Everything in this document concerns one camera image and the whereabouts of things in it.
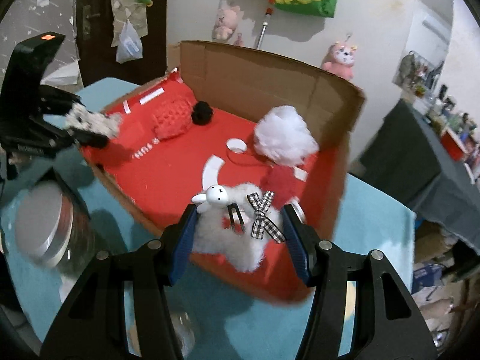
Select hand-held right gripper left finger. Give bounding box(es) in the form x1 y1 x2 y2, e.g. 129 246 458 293
39 204 199 360

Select pink bear plush toy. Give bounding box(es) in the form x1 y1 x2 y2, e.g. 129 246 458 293
322 39 358 81

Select clear plastic bag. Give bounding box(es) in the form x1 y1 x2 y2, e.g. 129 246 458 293
115 19 144 64

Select blue printed carton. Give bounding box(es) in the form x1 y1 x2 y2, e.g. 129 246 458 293
412 262 447 293

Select red knit scrubber ball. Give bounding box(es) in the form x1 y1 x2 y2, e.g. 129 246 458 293
261 165 301 203

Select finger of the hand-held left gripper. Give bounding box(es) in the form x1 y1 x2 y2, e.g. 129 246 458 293
25 127 110 156
39 85 86 115

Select black scrunchie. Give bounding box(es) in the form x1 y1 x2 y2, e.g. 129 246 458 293
191 100 214 124

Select white mesh bath pouf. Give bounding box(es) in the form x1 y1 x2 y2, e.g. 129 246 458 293
253 106 319 166

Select orange mesh bath sponge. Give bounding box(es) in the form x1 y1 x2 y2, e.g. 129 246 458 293
152 95 198 141

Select red beaded hanging charm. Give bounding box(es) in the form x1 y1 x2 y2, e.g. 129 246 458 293
257 2 272 49

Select beige hanging wall organizer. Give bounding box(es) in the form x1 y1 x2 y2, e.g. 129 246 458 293
109 0 149 38

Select white fluffy sheep plush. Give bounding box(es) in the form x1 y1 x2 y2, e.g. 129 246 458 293
191 182 287 272

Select large glass jar metal lid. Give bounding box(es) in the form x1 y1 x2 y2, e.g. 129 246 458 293
7 180 92 282

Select wall mirror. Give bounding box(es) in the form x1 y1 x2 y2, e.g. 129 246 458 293
393 7 452 91

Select cream crochet scrunchie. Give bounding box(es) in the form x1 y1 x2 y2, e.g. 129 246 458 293
64 103 122 139

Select table with dark grey cloth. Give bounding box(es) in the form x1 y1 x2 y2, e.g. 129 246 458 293
358 99 480 252

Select cardboard box red lining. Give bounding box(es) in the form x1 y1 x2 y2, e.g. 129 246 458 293
80 40 366 304

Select dark brown door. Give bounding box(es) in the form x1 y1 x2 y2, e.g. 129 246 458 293
75 0 169 87

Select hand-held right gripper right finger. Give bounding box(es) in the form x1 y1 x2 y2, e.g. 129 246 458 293
280 204 439 360

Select pale pink plush toy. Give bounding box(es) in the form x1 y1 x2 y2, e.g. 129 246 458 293
212 5 241 42

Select small clear plastic jar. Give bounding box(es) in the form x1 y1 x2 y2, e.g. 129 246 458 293
170 311 197 360

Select red basin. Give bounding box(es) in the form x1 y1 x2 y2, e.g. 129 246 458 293
440 127 469 162

